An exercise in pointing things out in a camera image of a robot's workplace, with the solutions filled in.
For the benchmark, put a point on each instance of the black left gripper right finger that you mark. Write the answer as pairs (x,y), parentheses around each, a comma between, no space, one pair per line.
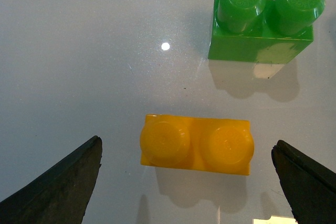
(308,186)

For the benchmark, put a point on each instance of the yellow two-stud block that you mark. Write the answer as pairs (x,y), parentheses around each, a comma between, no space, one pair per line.
(210,145)

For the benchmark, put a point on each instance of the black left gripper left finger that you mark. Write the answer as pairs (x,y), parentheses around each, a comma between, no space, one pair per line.
(62,193)

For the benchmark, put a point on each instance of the green two-stud block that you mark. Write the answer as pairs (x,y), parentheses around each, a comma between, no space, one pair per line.
(262,31)

